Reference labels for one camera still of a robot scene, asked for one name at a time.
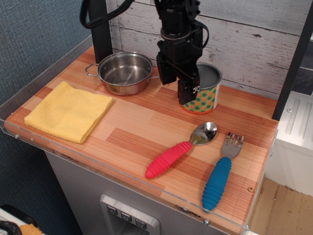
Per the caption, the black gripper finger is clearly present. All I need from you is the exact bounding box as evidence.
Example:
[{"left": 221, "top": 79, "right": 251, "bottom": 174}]
[
  {"left": 178, "top": 77, "right": 200, "bottom": 105},
  {"left": 156, "top": 55, "right": 177, "bottom": 85}
]

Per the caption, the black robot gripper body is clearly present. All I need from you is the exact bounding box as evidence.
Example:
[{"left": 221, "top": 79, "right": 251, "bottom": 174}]
[{"left": 157, "top": 34, "right": 203, "bottom": 79}]

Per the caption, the patterned can with grey lid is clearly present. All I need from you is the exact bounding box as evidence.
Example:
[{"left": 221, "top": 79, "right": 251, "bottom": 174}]
[{"left": 181, "top": 63, "right": 222, "bottom": 115}]

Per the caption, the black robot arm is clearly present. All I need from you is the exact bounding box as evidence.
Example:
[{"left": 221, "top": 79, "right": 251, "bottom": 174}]
[{"left": 155, "top": 0, "right": 207, "bottom": 105}]

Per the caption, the stainless steel pot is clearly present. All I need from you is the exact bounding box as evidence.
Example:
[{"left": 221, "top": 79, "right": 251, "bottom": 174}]
[{"left": 85, "top": 52, "right": 160, "bottom": 96}]

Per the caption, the yellow folded cloth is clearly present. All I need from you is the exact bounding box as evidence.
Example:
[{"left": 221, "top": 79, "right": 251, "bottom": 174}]
[{"left": 24, "top": 81, "right": 112, "bottom": 144}]

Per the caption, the white appliance at right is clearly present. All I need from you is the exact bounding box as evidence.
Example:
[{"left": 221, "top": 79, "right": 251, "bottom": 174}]
[{"left": 265, "top": 91, "right": 313, "bottom": 196}]

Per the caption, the grey toy fridge cabinet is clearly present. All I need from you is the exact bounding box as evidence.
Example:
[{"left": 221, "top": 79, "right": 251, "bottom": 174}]
[{"left": 46, "top": 152, "right": 222, "bottom": 235}]

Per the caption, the silver dispenser button panel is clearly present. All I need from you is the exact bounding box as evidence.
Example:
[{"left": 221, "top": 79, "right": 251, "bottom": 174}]
[{"left": 100, "top": 194, "right": 161, "bottom": 235}]

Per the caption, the clear acrylic edge guard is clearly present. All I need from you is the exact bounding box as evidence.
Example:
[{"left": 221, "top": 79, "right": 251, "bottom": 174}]
[{"left": 4, "top": 39, "right": 254, "bottom": 235}]

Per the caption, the yellow object bottom left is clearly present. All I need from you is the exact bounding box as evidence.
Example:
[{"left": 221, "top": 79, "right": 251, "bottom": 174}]
[{"left": 19, "top": 224, "right": 43, "bottom": 235}]

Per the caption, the red handled spoon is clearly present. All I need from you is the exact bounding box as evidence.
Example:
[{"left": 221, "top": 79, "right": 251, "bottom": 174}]
[{"left": 145, "top": 122, "right": 218, "bottom": 179}]

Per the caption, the black corrugated cable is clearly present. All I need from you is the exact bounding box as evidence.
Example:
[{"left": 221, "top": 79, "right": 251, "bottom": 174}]
[{"left": 80, "top": 0, "right": 135, "bottom": 29}]

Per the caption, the blue handled fork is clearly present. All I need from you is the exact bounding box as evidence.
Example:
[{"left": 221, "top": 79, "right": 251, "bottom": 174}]
[{"left": 201, "top": 132, "right": 244, "bottom": 211}]

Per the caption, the dark right frame post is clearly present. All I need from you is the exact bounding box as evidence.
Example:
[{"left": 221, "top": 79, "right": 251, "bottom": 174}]
[{"left": 272, "top": 3, "right": 313, "bottom": 121}]

